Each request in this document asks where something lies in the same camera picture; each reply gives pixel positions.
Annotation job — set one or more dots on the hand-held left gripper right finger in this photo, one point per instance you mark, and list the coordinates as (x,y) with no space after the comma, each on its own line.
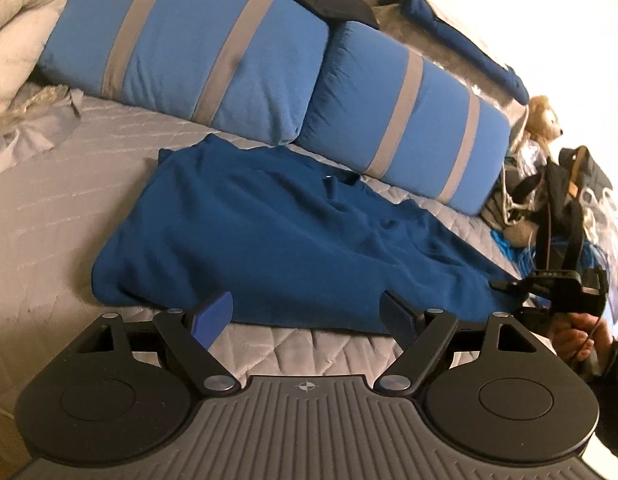
(396,317)

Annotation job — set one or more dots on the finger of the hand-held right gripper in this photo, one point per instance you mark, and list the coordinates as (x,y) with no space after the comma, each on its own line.
(536,322)
(511,285)

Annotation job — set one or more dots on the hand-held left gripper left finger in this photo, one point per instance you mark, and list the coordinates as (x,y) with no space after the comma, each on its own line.
(214,320)

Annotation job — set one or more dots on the blue sweatshirt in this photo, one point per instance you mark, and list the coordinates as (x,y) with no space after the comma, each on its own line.
(289,240)

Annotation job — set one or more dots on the person's right forearm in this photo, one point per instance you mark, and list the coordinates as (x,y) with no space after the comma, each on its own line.
(616,370)

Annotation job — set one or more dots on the person's right hand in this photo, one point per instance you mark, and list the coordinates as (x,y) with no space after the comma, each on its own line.
(579,340)

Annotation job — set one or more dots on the clear plastic bag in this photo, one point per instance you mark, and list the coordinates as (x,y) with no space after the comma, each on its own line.
(606,220)

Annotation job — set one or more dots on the black bag with clutter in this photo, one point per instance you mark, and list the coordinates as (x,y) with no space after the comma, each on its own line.
(564,210)

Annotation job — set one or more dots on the striped canvas tote bag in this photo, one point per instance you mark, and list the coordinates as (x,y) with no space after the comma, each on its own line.
(499,205)

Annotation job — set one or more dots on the wooden hanger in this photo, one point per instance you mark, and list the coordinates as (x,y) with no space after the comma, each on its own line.
(579,170)

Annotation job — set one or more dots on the brown teddy bear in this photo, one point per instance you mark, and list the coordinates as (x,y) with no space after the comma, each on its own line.
(539,120)

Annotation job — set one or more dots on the grey quilted bedspread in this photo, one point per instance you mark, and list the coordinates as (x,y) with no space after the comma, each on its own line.
(59,205)

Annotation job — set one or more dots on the grey furry blanket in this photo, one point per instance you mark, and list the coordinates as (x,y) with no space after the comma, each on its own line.
(429,65)

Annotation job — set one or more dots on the navy blue garment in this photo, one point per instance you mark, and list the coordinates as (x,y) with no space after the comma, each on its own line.
(454,35)

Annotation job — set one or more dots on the grey cloth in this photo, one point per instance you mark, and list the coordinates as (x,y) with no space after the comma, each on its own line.
(29,135)

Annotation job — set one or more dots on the blue grey-striped pillow with stain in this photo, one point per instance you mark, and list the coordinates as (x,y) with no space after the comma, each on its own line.
(179,45)

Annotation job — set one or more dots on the white lace fabric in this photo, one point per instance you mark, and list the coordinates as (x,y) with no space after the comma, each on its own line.
(36,102)

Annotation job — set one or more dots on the white comforter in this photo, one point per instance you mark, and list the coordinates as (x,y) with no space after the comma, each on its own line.
(19,35)

